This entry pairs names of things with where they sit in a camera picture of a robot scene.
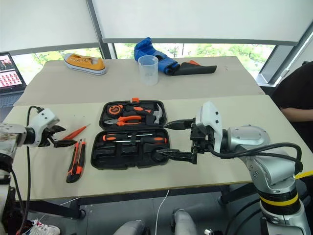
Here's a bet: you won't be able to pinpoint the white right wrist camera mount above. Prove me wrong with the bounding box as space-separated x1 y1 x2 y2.
195 101 224 153

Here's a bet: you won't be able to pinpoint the white roller blind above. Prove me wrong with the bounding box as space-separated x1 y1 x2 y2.
0 0 100 53
92 0 313 47

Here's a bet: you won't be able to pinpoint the yellow canvas sneaker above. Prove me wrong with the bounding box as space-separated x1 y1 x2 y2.
63 53 108 76

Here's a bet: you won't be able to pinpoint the grey rounded robot part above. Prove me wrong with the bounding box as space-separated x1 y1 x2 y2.
112 219 148 235
171 208 198 235

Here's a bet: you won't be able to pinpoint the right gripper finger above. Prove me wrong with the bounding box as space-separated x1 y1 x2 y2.
163 118 197 131
156 148 196 165

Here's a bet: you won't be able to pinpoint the white sneaker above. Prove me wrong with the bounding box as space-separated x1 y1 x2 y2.
23 219 61 235

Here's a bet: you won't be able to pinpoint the black orange folded cloth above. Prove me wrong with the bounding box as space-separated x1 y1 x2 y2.
168 60 218 76

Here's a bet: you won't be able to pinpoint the orange black handled screwdriver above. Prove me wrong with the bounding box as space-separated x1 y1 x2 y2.
102 133 154 142
114 137 169 144

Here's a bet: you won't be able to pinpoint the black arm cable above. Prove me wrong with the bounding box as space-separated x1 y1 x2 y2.
23 105 45 227
207 142 304 172

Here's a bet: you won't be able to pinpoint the black table leg frame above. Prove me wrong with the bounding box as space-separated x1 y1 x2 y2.
217 183 260 205
16 197 87 220

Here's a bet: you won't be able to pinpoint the black plastic tool case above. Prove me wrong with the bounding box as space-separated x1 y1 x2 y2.
90 97 171 171

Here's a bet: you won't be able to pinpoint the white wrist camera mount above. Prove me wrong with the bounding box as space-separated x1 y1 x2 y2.
195 101 224 153
31 107 61 148

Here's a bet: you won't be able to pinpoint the narrow orange black utility knife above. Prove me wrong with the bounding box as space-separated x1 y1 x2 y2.
67 138 83 176

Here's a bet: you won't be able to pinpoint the grey window frame post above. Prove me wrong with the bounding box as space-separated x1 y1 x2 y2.
86 0 118 60

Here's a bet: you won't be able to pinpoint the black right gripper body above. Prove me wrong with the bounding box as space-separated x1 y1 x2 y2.
190 122 216 165

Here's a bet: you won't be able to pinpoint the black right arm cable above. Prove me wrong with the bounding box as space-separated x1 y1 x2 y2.
207 142 304 172

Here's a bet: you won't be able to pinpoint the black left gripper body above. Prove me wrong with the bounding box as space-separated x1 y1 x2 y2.
39 125 61 148

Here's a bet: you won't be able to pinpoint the open laptop computer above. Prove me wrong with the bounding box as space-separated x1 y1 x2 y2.
0 51 27 95

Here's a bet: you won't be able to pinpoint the wide orange black utility knife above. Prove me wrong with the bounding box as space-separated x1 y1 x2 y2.
66 138 87 184

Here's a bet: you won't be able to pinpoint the orange handled pliers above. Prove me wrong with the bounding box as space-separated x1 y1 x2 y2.
104 115 143 127

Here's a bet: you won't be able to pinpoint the slim red test screwdriver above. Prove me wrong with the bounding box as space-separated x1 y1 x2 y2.
62 123 91 141

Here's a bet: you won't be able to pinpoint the white thin cable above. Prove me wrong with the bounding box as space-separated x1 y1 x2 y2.
155 188 171 235

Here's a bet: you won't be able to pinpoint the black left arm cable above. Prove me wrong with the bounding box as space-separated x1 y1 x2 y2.
23 105 45 227

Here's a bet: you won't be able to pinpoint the blue boxing glove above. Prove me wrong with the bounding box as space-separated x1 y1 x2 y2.
134 37 178 75

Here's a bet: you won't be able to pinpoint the orange black tape measure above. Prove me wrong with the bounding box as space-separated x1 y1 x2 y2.
107 103 124 116

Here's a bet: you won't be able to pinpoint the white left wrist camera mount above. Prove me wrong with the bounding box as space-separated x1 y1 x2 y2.
31 107 61 148

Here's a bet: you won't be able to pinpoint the claw hammer orange grip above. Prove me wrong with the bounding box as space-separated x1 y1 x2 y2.
125 103 166 125

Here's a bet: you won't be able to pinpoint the clear plastic measuring cup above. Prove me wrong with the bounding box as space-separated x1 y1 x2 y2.
137 55 159 86

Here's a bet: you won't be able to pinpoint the person in black shirt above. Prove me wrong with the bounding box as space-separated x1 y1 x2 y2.
271 61 313 150

